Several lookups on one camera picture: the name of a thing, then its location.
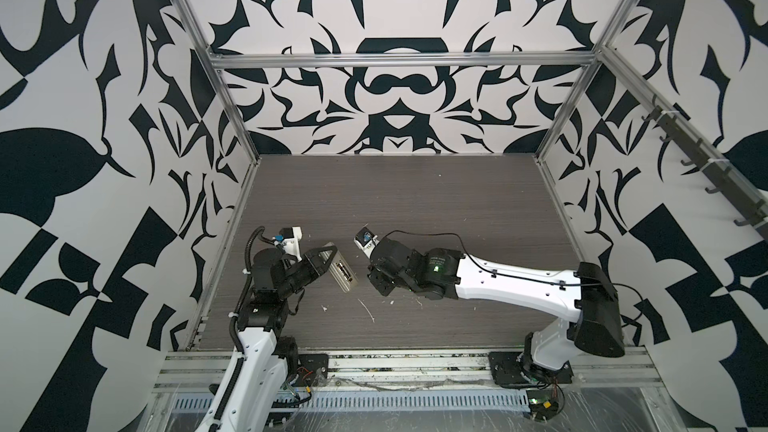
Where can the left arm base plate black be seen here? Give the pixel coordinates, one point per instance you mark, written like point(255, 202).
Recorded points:
point(308, 370)

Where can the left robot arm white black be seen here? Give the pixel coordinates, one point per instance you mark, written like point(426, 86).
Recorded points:
point(261, 361)

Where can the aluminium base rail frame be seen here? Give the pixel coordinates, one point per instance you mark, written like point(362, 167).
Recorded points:
point(410, 369)

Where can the white slotted cable duct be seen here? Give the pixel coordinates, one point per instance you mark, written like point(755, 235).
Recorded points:
point(412, 400)

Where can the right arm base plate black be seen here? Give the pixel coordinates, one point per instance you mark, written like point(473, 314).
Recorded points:
point(508, 371)

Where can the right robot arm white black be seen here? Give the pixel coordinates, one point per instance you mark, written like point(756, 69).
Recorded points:
point(584, 302)

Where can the grey wall hook rack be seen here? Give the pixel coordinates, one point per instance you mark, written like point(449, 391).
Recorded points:
point(701, 156)

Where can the small circuit board right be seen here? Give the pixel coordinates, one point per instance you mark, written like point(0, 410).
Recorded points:
point(544, 405)

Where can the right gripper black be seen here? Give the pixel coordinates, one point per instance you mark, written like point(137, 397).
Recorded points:
point(376, 279)

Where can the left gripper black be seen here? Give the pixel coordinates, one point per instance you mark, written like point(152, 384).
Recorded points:
point(312, 264)

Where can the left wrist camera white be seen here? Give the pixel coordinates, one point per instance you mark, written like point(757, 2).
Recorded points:
point(288, 240)

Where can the white remote control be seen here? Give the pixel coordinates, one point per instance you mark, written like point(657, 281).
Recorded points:
point(343, 274)

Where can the horizontal aluminium frame bar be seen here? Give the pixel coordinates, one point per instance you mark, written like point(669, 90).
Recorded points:
point(225, 62)

